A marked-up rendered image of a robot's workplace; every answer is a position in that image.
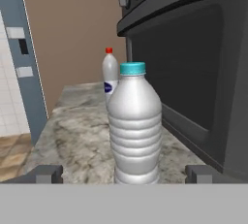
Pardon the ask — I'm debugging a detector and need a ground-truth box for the black oven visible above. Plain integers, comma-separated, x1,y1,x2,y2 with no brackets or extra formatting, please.
116,0,248,181

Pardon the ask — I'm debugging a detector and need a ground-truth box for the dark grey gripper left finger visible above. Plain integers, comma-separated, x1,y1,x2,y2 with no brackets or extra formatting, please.
2,165,64,184

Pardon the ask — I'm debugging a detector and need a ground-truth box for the white bottle with teal cap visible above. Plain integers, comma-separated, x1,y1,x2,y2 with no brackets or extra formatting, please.
108,61,163,185

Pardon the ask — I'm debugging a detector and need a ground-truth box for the blue-grey panel with outlets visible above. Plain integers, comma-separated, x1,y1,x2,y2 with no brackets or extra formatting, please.
0,0,49,146

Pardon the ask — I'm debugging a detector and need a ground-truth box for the white bottle with red cap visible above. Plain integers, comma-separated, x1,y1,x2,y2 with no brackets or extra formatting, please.
102,47,120,110

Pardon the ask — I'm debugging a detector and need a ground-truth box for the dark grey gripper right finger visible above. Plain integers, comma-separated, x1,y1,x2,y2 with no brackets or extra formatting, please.
185,165,244,184

